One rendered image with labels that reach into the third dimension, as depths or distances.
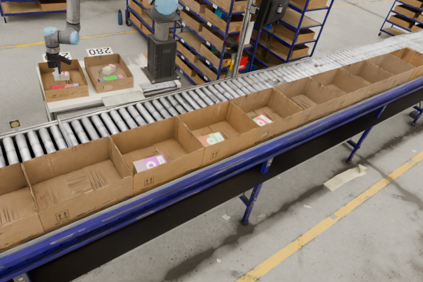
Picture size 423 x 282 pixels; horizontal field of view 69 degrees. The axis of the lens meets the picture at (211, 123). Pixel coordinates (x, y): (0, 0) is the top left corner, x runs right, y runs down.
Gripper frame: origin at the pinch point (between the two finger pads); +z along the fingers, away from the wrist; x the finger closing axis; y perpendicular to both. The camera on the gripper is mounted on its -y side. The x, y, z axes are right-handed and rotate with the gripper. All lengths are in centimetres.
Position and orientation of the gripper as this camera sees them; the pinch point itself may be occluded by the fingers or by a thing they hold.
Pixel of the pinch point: (61, 75)
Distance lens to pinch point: 262.1
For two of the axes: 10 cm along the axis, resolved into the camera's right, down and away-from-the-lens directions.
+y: -9.4, 1.0, -3.4
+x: 3.2, 6.4, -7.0
